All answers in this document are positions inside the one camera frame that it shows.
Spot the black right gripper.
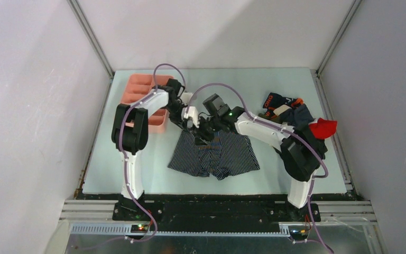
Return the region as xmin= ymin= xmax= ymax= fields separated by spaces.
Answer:
xmin=189 ymin=115 xmax=221 ymax=148

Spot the navy striped boxer underwear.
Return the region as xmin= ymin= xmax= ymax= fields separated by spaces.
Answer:
xmin=168 ymin=131 xmax=260 ymax=180

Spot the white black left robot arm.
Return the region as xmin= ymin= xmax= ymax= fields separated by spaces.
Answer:
xmin=112 ymin=78 xmax=187 ymax=199

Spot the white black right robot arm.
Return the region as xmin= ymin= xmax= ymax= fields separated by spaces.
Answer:
xmin=182 ymin=94 xmax=327 ymax=221

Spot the olive green underwear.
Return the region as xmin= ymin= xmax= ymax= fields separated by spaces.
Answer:
xmin=258 ymin=112 xmax=279 ymax=123

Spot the pink compartment tray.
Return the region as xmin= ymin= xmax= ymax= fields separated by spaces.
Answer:
xmin=121 ymin=74 xmax=173 ymax=134

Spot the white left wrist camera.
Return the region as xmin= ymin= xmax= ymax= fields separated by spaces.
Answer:
xmin=180 ymin=92 xmax=200 ymax=129

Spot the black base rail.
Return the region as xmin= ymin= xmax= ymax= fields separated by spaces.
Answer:
xmin=112 ymin=194 xmax=321 ymax=233

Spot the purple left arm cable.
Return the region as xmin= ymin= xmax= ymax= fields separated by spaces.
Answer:
xmin=118 ymin=63 xmax=187 ymax=244

